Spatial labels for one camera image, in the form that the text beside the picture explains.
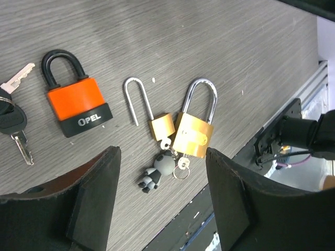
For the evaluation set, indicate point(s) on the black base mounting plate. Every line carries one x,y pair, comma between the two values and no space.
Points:
194,228

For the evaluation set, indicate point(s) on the black-headed key bunch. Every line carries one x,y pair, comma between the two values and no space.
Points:
13,118

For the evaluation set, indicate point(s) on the keys with grey charm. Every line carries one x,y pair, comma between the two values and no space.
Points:
163,165

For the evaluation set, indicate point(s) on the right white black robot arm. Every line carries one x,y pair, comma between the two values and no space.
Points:
316,136

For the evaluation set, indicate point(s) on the large brass padlock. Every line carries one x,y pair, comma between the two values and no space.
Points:
193,134

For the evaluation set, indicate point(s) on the orange black padlock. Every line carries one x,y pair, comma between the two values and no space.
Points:
80,106

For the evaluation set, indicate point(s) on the small key with ring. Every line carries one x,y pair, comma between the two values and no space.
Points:
182,164

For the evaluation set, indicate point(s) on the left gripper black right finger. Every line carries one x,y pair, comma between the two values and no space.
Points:
253,212

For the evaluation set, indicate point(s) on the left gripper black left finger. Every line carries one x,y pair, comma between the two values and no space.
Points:
70,212

